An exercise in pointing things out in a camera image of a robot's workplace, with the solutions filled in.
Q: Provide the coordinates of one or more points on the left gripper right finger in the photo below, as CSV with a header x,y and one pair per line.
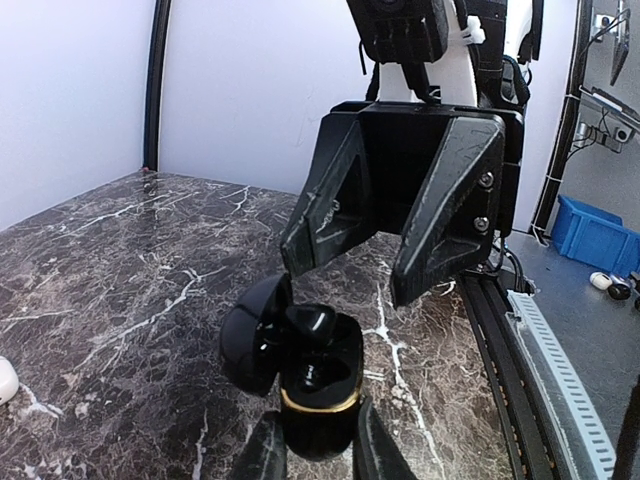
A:
x,y
375,453

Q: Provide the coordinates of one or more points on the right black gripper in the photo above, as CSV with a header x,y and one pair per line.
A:
x,y
395,144

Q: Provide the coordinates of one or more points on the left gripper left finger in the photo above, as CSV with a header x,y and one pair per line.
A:
x,y
264,456

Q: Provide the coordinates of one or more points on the black earbud case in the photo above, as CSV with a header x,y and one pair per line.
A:
x,y
319,388

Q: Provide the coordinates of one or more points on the black hook earbud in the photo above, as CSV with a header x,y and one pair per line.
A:
x,y
311,324

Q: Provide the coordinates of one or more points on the small white charging case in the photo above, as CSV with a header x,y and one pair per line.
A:
x,y
9,381

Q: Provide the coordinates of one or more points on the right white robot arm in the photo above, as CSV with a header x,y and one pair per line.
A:
x,y
513,37

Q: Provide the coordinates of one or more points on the monitor on bench arm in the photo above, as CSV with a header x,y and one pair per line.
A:
x,y
616,26

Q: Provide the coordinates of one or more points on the white case on bench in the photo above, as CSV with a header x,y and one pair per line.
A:
x,y
600,280

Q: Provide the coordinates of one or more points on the dark case on bench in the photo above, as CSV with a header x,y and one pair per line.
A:
x,y
622,289

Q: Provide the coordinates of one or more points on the blue plastic bin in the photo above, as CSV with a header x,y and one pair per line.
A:
x,y
595,237

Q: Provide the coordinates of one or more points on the black front rail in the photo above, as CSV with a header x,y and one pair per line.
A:
x,y
533,445

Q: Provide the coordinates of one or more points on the white slotted cable duct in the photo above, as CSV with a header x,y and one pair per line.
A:
x,y
580,439

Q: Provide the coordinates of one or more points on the right black frame post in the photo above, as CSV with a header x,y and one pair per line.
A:
x,y
154,84

